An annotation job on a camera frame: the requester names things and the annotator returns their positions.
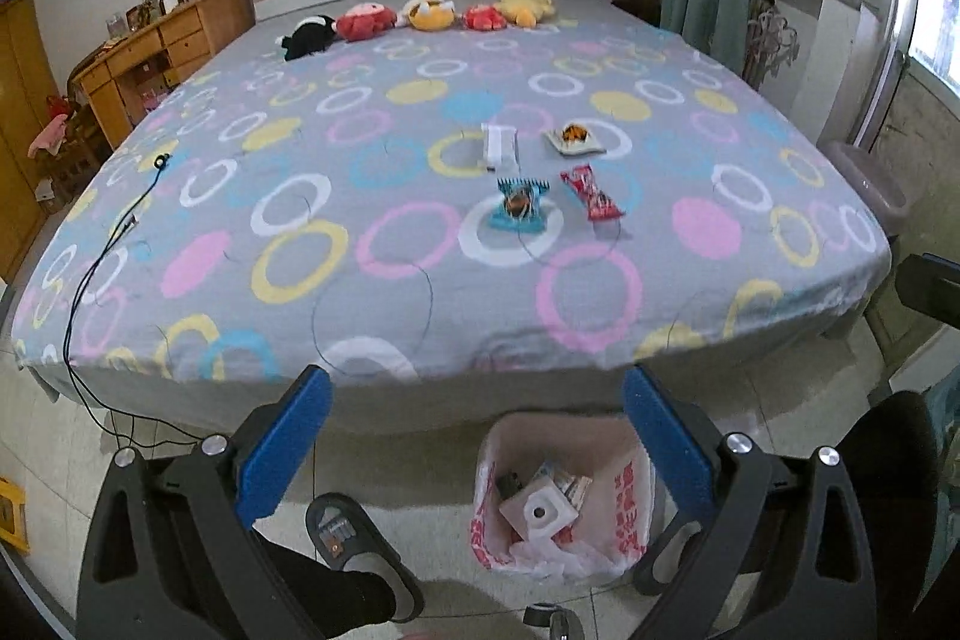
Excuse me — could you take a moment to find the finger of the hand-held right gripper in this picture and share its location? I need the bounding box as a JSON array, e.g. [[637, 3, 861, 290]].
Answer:
[[895, 251, 960, 329]]

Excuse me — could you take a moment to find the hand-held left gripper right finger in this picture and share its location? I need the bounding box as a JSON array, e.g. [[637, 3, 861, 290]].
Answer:
[[621, 362, 901, 640]]

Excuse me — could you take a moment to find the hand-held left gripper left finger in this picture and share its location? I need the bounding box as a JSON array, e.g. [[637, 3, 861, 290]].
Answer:
[[75, 364, 335, 640]]

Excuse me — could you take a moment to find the white trash bin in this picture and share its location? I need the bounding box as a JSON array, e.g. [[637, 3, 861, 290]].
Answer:
[[475, 413, 659, 581]]

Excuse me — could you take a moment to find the trash bin with plastic bag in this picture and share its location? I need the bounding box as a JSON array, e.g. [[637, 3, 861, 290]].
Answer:
[[469, 413, 662, 585]]

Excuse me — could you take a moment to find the white tray box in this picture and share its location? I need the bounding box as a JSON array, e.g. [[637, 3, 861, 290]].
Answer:
[[498, 478, 583, 545]]

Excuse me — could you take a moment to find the black slipper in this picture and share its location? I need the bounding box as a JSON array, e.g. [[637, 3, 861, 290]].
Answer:
[[305, 493, 426, 624]]

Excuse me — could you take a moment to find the grey waste bin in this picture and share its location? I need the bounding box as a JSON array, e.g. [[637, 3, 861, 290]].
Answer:
[[817, 140, 910, 238]]

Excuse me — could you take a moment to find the person's left leg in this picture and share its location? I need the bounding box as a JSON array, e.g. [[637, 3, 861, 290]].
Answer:
[[251, 531, 400, 640]]

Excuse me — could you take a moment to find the person's leg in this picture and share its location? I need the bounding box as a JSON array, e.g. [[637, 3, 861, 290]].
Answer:
[[251, 531, 400, 640], [838, 390, 940, 620]]

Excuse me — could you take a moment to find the person's right leg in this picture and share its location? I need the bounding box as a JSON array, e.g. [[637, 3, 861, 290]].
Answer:
[[838, 390, 940, 620]]

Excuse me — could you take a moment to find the red snack bar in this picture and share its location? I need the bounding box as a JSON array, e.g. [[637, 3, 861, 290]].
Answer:
[[559, 163, 626, 223]]

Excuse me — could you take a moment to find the bed with circle patterned sheet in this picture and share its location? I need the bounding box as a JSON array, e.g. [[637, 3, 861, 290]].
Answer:
[[11, 0, 895, 438]]

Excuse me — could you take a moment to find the blue snack packet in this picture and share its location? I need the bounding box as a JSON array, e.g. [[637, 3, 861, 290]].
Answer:
[[487, 176, 553, 233]]

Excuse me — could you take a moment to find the yellow stool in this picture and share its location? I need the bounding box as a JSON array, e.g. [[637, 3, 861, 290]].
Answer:
[[0, 476, 32, 556]]

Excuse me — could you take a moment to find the ornate metal stand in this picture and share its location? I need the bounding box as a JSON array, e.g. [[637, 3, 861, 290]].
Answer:
[[749, 0, 801, 88]]

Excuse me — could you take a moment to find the orange and white snack packet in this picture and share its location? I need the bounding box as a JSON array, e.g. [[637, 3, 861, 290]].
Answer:
[[543, 119, 608, 156]]

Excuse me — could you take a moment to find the wooden chair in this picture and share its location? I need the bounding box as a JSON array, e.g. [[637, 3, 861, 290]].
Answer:
[[30, 95, 104, 208]]

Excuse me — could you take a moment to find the pink cloth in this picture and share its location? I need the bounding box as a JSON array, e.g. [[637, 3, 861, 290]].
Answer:
[[28, 114, 70, 159]]

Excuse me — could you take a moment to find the black and white plush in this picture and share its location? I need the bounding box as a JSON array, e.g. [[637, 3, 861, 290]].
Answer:
[[273, 14, 338, 63]]

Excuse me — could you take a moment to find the yellow wooden wardrobe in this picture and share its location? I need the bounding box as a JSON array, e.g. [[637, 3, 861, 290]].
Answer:
[[0, 0, 62, 283]]

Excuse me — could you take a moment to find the wooden desk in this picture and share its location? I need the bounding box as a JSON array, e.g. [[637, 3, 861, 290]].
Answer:
[[70, 0, 257, 151]]

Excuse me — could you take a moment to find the red round plush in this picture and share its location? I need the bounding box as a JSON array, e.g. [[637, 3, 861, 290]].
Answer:
[[334, 2, 399, 44]]

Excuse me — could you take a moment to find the yellow and white plush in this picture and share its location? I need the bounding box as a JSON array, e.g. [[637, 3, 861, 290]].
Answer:
[[397, 0, 459, 34]]

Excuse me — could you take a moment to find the yellow duck plush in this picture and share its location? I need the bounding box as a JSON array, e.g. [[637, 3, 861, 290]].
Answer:
[[498, 0, 558, 28]]

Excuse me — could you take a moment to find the small red plush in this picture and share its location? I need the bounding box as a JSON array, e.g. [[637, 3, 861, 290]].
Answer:
[[460, 2, 506, 33]]

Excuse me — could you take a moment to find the black cable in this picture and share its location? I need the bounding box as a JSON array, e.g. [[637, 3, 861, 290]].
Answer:
[[63, 154, 226, 455]]

